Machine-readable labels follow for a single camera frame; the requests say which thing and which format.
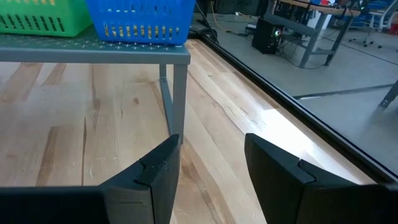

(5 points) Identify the black aluminium table frame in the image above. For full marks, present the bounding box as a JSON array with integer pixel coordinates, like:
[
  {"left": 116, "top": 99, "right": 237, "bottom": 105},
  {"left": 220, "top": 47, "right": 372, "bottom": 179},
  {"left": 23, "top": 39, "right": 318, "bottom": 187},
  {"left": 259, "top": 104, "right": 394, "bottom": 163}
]
[{"left": 188, "top": 29, "right": 398, "bottom": 184}]

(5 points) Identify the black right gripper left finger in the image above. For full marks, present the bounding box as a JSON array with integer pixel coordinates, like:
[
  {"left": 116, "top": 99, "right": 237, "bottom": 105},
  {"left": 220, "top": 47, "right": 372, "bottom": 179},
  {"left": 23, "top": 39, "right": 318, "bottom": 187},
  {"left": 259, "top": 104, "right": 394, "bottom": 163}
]
[{"left": 101, "top": 133, "right": 182, "bottom": 224}]

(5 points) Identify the grey metal desk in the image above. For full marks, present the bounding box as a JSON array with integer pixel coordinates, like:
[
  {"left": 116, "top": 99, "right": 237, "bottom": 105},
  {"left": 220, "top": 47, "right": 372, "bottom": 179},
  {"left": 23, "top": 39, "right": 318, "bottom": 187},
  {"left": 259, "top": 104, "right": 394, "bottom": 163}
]
[{"left": 264, "top": 0, "right": 363, "bottom": 68}]

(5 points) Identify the black computer tower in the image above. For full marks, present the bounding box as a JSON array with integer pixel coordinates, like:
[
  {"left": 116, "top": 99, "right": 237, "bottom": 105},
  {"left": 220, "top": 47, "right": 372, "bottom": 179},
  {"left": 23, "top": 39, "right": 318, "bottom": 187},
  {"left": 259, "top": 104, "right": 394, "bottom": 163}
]
[{"left": 251, "top": 17, "right": 283, "bottom": 55}]

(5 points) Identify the white office chair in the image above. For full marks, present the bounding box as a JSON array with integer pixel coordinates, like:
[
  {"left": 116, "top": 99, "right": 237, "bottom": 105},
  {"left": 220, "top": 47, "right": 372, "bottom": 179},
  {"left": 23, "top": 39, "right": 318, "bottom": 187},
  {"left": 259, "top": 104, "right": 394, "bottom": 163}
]
[{"left": 348, "top": 0, "right": 398, "bottom": 50}]

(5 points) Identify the grey metal table leg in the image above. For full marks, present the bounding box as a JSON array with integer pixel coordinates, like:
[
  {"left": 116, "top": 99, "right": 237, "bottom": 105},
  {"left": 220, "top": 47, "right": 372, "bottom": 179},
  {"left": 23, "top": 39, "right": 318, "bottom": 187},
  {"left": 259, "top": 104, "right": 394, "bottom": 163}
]
[{"left": 378, "top": 80, "right": 398, "bottom": 109}]

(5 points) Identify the green plastic basket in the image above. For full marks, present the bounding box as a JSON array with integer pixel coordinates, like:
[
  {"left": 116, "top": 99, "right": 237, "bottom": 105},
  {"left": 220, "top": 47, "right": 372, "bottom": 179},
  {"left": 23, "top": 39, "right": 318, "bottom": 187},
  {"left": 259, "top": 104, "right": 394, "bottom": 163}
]
[{"left": 0, "top": 0, "right": 93, "bottom": 38}]

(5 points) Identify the blue plastic basket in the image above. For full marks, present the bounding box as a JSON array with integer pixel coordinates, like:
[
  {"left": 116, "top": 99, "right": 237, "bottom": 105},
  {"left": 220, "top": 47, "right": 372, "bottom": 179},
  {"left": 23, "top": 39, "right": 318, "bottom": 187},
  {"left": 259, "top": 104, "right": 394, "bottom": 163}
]
[{"left": 85, "top": 0, "right": 197, "bottom": 47}]

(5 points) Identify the grey perforated metal riser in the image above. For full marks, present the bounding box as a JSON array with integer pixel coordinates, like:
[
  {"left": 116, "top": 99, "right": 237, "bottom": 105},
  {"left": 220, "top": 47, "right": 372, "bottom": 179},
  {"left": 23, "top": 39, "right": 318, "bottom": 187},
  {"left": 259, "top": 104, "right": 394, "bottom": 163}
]
[{"left": 0, "top": 26, "right": 192, "bottom": 144}]

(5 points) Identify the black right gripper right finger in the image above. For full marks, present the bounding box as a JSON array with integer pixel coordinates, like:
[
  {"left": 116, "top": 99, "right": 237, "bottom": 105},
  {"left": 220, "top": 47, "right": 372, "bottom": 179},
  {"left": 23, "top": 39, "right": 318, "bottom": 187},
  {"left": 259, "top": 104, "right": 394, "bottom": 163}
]
[{"left": 244, "top": 133, "right": 359, "bottom": 224}]

